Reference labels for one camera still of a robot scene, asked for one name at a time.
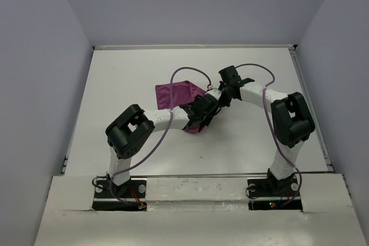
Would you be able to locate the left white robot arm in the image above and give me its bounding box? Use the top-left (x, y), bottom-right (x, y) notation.
top-left (106, 89), bottom-right (221, 197)

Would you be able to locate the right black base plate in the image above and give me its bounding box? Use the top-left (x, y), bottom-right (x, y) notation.
top-left (245, 171), bottom-right (303, 211)

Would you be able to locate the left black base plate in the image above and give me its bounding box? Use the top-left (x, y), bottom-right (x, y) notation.
top-left (92, 175), bottom-right (147, 211)

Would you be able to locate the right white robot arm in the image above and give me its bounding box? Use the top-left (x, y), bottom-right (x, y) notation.
top-left (219, 66), bottom-right (315, 195)

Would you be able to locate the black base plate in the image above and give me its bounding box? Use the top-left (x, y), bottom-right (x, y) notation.
top-left (245, 171), bottom-right (303, 211)
top-left (92, 175), bottom-right (147, 211)

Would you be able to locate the purple cloth napkin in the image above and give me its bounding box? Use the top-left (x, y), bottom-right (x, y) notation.
top-left (155, 81), bottom-right (206, 134)

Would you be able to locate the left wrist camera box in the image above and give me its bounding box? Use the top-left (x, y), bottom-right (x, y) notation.
top-left (205, 84), bottom-right (222, 101)

